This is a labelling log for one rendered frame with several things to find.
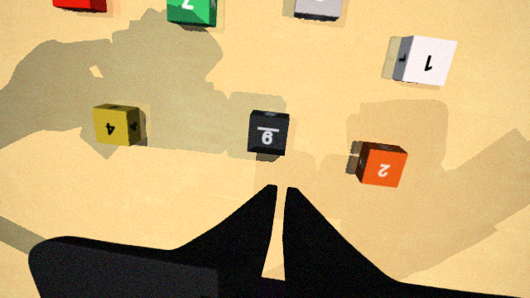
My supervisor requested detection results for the orange block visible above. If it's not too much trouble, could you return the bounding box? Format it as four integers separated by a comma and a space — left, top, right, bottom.
355, 142, 407, 188

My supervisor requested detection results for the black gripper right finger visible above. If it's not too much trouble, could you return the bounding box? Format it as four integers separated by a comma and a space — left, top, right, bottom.
282, 187, 521, 298

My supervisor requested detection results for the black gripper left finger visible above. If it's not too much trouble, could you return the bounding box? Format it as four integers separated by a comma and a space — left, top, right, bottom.
28, 185, 277, 298

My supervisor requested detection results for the yellow block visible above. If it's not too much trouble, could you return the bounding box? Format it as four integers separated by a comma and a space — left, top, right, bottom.
92, 103, 141, 147

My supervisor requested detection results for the red block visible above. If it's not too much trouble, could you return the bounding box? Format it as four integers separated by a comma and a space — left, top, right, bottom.
52, 0, 107, 13

